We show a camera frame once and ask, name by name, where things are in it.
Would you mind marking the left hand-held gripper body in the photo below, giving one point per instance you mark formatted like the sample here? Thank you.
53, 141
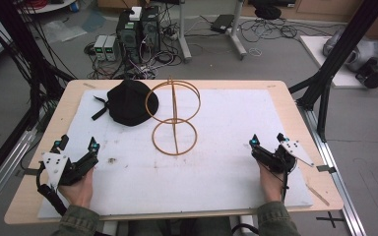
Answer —
78, 165

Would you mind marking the black device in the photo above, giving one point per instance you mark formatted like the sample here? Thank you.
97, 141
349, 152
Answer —
372, 74

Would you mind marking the white foam mat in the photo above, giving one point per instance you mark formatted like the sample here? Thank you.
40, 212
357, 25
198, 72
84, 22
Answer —
183, 177

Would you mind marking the grey power supply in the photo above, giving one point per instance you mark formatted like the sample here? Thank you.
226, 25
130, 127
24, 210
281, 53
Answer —
111, 48
100, 47

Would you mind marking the white round table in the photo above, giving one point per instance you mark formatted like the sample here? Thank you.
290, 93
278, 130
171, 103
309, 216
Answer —
50, 7

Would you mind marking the aluminium rail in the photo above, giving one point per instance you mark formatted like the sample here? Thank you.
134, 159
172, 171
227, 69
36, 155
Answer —
338, 177
3, 170

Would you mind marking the person's left hand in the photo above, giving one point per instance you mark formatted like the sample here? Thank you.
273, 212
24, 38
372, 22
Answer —
78, 191

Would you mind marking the thin wooden stick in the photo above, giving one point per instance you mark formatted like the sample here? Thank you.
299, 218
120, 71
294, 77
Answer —
317, 195

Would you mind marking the black computer tower green label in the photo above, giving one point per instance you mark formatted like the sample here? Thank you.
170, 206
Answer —
128, 37

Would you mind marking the blue tape roll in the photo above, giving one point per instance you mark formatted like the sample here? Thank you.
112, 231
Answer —
74, 7

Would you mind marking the clear plastic sheet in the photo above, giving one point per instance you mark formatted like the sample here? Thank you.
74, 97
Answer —
64, 31

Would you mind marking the person's right hand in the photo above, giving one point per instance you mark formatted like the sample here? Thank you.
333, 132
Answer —
270, 185

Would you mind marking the white floor board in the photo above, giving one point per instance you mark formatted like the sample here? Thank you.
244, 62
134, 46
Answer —
318, 52

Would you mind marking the black metal frame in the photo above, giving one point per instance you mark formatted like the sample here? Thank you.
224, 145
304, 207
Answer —
338, 55
29, 55

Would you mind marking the grey tape strip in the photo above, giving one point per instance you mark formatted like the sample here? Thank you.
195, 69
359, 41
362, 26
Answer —
26, 172
325, 168

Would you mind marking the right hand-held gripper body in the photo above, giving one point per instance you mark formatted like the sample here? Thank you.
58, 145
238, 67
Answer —
275, 160

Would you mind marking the black stool base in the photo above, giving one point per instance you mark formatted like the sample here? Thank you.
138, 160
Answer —
268, 12

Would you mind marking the grey robot shell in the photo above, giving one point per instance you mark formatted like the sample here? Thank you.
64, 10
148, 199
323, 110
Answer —
361, 52

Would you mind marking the white desk leg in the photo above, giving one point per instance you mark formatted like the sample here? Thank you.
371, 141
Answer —
184, 32
236, 32

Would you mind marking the flat black box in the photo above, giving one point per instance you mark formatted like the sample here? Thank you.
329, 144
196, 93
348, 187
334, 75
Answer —
222, 23

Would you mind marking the white box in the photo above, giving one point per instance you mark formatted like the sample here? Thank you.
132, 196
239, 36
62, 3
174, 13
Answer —
136, 13

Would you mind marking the black cap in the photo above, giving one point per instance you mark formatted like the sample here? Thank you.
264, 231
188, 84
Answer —
129, 103

